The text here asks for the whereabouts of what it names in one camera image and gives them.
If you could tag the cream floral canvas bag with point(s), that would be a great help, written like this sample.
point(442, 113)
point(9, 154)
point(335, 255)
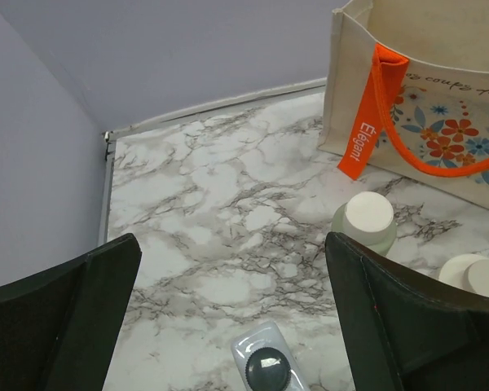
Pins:
point(408, 91)

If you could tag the beige bottle beige cap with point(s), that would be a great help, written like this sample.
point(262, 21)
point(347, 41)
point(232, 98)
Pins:
point(468, 272)

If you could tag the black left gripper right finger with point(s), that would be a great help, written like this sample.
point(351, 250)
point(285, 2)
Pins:
point(404, 330)

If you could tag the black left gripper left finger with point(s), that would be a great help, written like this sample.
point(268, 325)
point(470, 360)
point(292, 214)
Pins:
point(59, 327)

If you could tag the green bottle white cap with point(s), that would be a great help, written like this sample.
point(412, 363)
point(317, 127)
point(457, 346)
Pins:
point(368, 218)

